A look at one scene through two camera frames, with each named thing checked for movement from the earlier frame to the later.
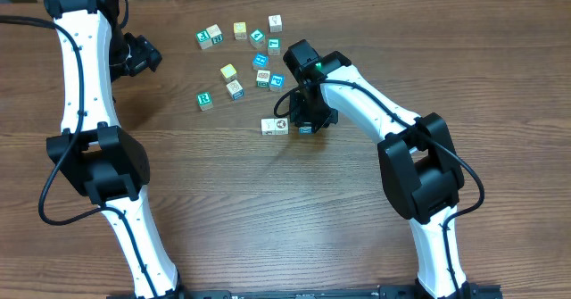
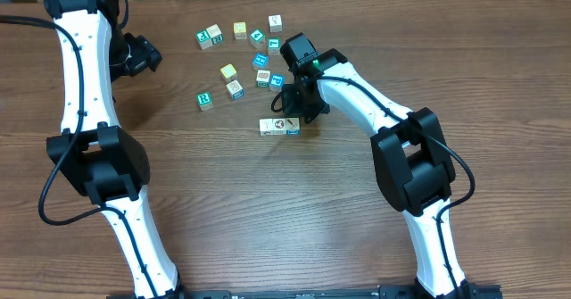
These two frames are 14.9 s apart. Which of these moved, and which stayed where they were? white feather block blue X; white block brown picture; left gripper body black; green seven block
Moved: white feather block blue X
Stayed: white block brown picture; left gripper body black; green seven block
